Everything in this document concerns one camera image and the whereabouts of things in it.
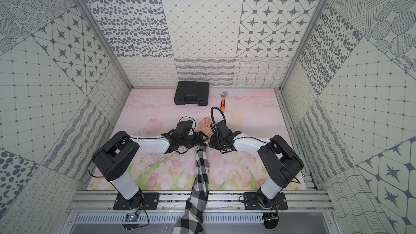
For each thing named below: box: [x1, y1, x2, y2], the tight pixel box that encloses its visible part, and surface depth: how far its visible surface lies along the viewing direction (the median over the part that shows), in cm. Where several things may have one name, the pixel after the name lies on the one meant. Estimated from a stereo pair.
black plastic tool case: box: [173, 81, 210, 106], surface depth 117 cm
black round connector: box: [262, 212, 279, 230], surface depth 73 cm
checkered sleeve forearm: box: [172, 143, 210, 234], surface depth 71 cm
